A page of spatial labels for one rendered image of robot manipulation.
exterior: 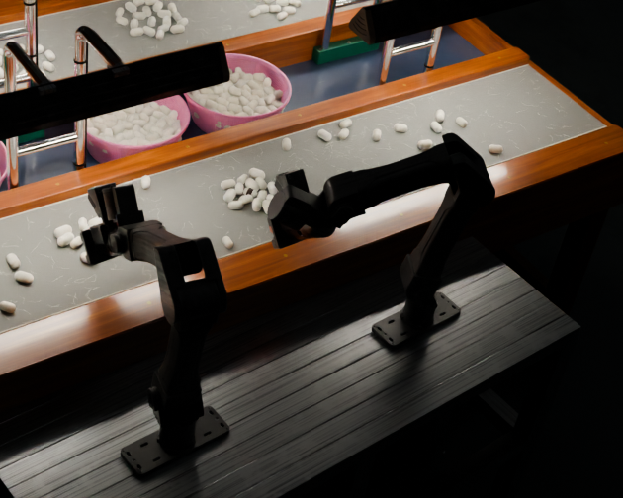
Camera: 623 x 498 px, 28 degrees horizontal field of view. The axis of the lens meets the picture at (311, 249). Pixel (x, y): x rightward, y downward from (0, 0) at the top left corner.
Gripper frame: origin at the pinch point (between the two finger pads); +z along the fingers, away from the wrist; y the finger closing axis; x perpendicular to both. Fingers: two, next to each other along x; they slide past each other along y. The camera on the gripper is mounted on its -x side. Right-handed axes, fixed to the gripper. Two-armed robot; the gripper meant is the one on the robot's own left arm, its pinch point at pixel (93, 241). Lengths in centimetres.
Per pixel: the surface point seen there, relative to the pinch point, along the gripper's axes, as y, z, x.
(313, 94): -82, 40, -15
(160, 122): -36, 33, -19
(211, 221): -28.9, 7.0, 4.1
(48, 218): 1.0, 18.6, -5.7
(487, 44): -137, 36, -16
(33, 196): 2.1, 21.0, -11.1
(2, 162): 2.0, 34.4, -19.4
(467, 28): -137, 42, -22
